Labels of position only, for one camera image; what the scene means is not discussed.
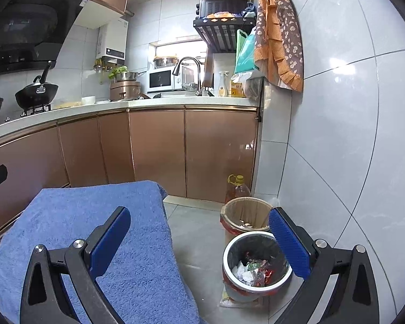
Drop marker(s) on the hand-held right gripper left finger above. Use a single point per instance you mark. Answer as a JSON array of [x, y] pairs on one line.
[[108, 243]]

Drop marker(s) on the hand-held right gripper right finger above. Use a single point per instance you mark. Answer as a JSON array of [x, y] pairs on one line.
[[290, 243]]

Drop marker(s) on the red cartoon snack wrapper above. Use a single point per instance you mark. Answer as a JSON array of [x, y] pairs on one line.
[[266, 271]]

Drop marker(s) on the white bin with black liner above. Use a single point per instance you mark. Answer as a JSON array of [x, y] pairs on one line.
[[234, 246]]

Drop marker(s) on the blue towel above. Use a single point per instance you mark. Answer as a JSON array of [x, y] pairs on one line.
[[138, 260]]

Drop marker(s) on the beige lined bucket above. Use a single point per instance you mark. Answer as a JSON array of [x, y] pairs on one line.
[[243, 211]]

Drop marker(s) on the cooking oil bottle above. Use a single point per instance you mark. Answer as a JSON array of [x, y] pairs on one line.
[[238, 190]]

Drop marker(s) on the gas stove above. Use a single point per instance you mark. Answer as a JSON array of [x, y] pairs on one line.
[[33, 110]]

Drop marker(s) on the clear plastic bag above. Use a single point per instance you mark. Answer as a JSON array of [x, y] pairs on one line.
[[229, 298]]

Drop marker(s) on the black wok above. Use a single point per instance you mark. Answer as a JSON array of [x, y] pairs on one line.
[[37, 96]]

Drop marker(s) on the copper base cabinets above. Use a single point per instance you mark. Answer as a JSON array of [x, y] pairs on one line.
[[155, 148]]

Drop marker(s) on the white bowl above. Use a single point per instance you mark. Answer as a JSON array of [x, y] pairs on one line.
[[87, 100]]

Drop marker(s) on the copper multi cooker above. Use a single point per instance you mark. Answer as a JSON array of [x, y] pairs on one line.
[[123, 91]]

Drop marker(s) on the black range hood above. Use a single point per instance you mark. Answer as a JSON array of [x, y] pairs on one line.
[[27, 27]]

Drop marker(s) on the green leafy vegetable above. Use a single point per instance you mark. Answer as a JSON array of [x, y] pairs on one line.
[[118, 72]]

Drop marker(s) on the white plastic bag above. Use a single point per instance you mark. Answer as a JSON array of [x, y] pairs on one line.
[[253, 86]]

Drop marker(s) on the yellow bottle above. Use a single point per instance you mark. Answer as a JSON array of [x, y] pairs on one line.
[[237, 89]]

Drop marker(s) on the clear spray bottle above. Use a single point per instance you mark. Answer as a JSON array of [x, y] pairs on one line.
[[222, 87]]

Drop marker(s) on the white microwave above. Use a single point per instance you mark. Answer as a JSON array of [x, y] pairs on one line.
[[160, 79]]

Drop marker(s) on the white water heater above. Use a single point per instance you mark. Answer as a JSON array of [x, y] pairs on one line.
[[113, 40]]

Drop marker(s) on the lidded steel bowl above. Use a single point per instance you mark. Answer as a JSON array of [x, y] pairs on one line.
[[165, 61]]

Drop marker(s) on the teal plastic bag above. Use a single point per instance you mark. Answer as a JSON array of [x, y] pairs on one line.
[[245, 57]]

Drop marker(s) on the steel kitchen faucet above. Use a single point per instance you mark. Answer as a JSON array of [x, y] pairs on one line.
[[189, 59]]

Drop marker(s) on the orange brown floral apron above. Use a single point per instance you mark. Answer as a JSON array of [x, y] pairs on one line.
[[283, 40]]

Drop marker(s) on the window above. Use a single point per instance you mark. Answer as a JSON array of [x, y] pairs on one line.
[[182, 49]]

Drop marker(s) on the black storage rack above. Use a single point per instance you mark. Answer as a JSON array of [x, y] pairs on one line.
[[222, 35]]

